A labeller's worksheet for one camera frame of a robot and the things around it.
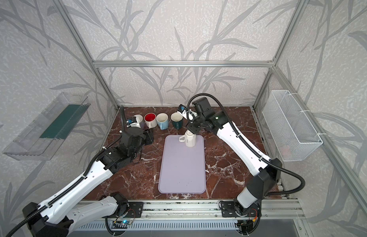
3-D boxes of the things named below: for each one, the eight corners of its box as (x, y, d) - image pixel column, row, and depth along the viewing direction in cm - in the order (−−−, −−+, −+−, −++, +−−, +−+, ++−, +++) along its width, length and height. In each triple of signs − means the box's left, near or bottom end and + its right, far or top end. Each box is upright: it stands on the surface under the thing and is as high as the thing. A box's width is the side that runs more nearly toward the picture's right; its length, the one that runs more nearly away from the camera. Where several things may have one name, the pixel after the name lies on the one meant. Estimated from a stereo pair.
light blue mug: (163, 133, 106) (160, 125, 98) (156, 124, 112) (154, 115, 104) (173, 128, 109) (171, 120, 101) (166, 119, 115) (164, 110, 107)
